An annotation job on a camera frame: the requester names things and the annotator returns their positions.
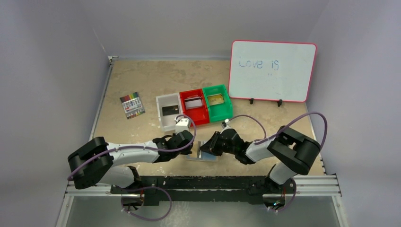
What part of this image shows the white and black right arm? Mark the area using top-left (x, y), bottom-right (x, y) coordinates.
top-left (200, 126), bottom-right (322, 185)

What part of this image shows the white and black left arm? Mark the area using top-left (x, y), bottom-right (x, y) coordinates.
top-left (67, 130), bottom-right (196, 189)

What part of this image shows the black card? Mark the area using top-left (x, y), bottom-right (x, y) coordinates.
top-left (162, 105), bottom-right (180, 116)

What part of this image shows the white card with stripe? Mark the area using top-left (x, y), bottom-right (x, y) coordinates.
top-left (184, 97), bottom-right (203, 110)

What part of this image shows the red plastic bin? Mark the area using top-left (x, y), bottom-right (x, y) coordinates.
top-left (179, 88), bottom-right (210, 126)

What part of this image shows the white plastic bin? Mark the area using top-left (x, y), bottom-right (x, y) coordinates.
top-left (156, 93), bottom-right (183, 132)

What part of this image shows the green plastic bin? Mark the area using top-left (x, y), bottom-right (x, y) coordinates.
top-left (202, 84), bottom-right (233, 122)

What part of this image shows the pack of coloured markers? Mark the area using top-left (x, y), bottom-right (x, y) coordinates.
top-left (120, 92), bottom-right (145, 119)

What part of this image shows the pink framed whiteboard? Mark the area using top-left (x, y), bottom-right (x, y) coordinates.
top-left (228, 40), bottom-right (317, 103)

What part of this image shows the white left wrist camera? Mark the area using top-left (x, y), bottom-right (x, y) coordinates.
top-left (174, 116), bottom-right (191, 134)

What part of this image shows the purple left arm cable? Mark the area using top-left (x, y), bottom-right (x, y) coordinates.
top-left (67, 114), bottom-right (197, 182)

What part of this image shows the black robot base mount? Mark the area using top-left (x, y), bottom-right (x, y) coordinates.
top-left (111, 171), bottom-right (295, 206)

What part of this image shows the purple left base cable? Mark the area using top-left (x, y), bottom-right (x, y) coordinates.
top-left (121, 186), bottom-right (173, 222)

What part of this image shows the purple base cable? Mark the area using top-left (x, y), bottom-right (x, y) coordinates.
top-left (121, 186), bottom-right (173, 222)
top-left (267, 178), bottom-right (296, 214)

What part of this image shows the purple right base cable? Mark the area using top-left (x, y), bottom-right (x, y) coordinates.
top-left (267, 178), bottom-right (296, 214)

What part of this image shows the aluminium frame rail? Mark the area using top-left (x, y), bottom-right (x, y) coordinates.
top-left (65, 175), bottom-right (341, 197)

